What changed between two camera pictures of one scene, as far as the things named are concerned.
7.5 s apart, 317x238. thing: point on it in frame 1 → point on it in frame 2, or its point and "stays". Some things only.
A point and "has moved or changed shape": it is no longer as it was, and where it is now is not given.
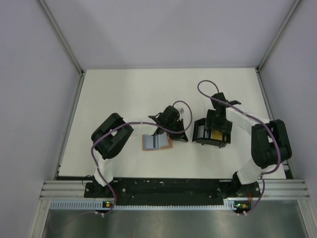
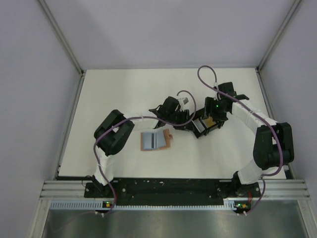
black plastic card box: (212, 133) has moved or changed shape
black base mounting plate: (172, 191) stays
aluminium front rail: (75, 189) stays
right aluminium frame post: (278, 34) stays
